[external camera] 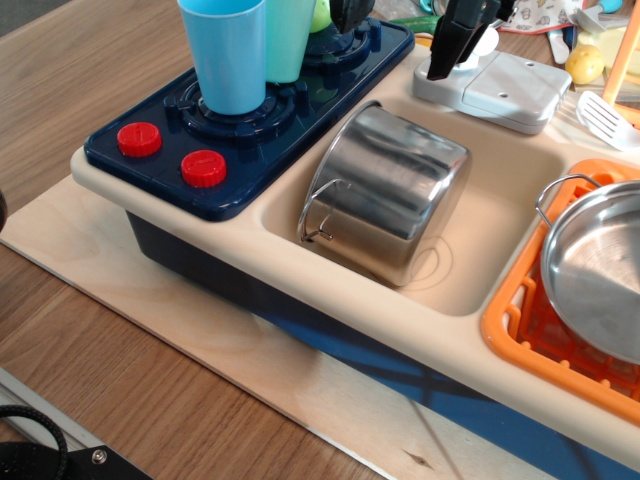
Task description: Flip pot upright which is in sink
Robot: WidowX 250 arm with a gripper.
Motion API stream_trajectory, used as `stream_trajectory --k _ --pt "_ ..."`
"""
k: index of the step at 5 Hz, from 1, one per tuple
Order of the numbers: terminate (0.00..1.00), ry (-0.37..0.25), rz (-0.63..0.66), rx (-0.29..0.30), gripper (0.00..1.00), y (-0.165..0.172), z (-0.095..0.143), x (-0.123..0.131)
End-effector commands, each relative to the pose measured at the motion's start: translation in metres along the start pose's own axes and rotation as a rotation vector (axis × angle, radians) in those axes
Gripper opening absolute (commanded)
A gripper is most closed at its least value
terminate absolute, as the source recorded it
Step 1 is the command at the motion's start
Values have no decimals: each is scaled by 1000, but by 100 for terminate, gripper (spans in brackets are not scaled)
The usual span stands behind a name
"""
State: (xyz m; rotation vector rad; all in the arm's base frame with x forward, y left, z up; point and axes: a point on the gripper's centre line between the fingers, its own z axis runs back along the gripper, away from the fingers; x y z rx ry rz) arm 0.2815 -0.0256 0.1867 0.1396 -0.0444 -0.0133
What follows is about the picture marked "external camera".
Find orange plastic frame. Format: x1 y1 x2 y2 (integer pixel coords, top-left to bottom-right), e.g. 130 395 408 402
602 2 639 129

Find stainless steel pan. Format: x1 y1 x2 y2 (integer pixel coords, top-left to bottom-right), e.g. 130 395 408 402
535 173 639 364

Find orange dish rack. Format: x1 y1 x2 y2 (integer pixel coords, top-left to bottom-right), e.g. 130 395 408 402
480 158 640 427

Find green toy cucumber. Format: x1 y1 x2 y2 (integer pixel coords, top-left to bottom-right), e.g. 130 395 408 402
392 15 441 34

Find dark blue toy stove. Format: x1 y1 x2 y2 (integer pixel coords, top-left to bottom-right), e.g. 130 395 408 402
84 18 415 221

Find patterned white cloth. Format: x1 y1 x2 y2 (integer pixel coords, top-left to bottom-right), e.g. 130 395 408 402
499 0 586 35

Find white plastic spatula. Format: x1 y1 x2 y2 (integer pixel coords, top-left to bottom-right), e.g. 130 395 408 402
576 91 639 152

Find mint green plastic cup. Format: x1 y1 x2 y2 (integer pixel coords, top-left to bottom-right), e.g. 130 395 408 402
266 0 316 83

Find beige toy kitchen counter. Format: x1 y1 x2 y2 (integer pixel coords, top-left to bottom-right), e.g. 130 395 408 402
70 43 640 474

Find lime green toy item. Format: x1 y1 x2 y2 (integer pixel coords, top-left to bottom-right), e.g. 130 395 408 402
310 0 332 33

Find stainless steel pot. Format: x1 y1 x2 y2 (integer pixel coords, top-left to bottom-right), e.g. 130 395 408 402
297 101 472 286

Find left red stove knob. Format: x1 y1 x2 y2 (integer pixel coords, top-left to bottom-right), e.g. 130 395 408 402
116 122 162 158

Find grey toy faucet base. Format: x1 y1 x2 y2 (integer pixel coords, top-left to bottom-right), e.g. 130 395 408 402
412 51 572 135

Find yellow toy potato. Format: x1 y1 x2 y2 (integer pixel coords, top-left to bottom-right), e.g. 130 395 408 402
564 45 605 85

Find light plywood board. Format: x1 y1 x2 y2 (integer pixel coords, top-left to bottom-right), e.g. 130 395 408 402
1 179 542 479

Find black metal bracket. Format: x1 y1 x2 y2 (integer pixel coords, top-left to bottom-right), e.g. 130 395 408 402
65 445 152 480

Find black braided cable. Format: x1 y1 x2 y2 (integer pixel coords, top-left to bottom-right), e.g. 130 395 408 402
0 404 69 480

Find red stove knob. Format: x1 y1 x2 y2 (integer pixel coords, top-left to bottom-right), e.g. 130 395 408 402
180 150 227 188
116 122 162 158

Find right red stove knob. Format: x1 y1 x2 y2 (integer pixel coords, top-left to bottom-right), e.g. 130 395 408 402
180 150 227 188

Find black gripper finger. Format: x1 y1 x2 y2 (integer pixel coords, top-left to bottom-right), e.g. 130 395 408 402
427 0 503 80
329 0 375 33

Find blue plastic cup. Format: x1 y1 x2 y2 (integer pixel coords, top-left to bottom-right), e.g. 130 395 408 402
178 1 266 115

